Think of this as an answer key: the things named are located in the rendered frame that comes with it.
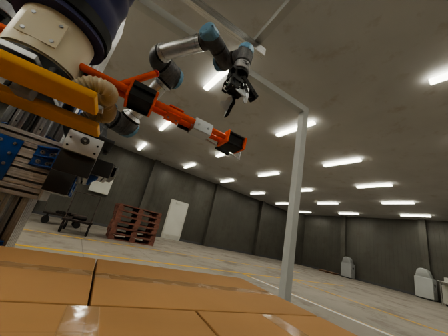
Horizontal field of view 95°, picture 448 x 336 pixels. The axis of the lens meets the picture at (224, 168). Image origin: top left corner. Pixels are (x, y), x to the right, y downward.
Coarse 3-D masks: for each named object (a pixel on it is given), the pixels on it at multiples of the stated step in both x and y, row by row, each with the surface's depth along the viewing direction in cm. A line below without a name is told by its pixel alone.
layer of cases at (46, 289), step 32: (0, 256) 49; (32, 256) 55; (64, 256) 62; (0, 288) 34; (32, 288) 36; (64, 288) 39; (96, 288) 43; (128, 288) 47; (160, 288) 52; (192, 288) 59; (224, 288) 67; (256, 288) 79; (0, 320) 25; (32, 320) 27; (64, 320) 29; (96, 320) 30; (128, 320) 33; (160, 320) 35; (192, 320) 38; (224, 320) 41; (256, 320) 45; (288, 320) 50; (320, 320) 56
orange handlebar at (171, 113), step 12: (0, 24) 49; (84, 72) 58; (96, 72) 58; (120, 84) 61; (120, 96) 65; (156, 108) 69; (168, 108) 67; (168, 120) 72; (180, 120) 72; (192, 120) 70; (216, 132) 74
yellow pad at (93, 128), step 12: (0, 84) 53; (0, 96) 56; (12, 96) 54; (24, 108) 60; (36, 108) 58; (48, 108) 57; (60, 108) 59; (72, 108) 64; (60, 120) 63; (72, 120) 61; (84, 120) 61; (84, 132) 68; (96, 132) 66
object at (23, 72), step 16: (0, 64) 41; (16, 64) 40; (32, 64) 42; (16, 80) 46; (32, 80) 44; (48, 80) 43; (64, 80) 44; (48, 96) 50; (64, 96) 48; (80, 96) 46; (96, 96) 47; (96, 112) 53
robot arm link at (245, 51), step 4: (240, 44) 95; (244, 44) 93; (248, 44) 93; (240, 48) 93; (244, 48) 92; (248, 48) 92; (252, 48) 93; (236, 52) 93; (240, 52) 92; (244, 52) 91; (248, 52) 91; (252, 52) 93; (232, 56) 94; (236, 56) 93; (240, 56) 90; (244, 56) 90; (248, 56) 91; (252, 56) 93; (236, 60) 91; (248, 60) 90
